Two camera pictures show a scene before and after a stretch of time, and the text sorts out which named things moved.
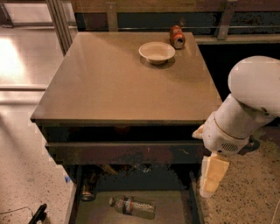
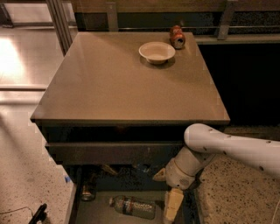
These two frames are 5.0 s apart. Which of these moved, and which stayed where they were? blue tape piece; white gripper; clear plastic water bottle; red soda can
Moved: white gripper
Stayed: clear plastic water bottle; red soda can; blue tape piece
